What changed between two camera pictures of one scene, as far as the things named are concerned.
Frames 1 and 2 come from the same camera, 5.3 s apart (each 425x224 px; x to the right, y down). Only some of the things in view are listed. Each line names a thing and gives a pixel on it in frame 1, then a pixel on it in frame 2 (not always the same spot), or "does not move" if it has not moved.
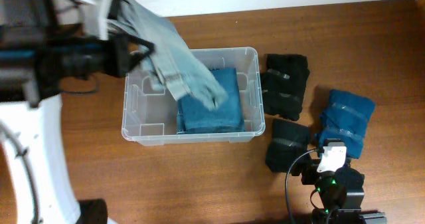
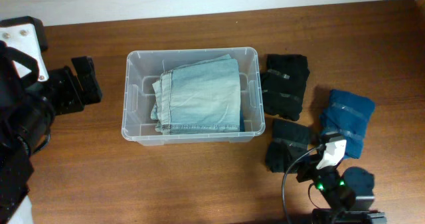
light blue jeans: x=184 y=76 -> x=202 y=97
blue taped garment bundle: x=345 y=117 does not move
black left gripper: x=133 y=45 -> x=83 y=94
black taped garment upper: x=283 y=84 does not move
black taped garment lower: x=289 y=139 does not move
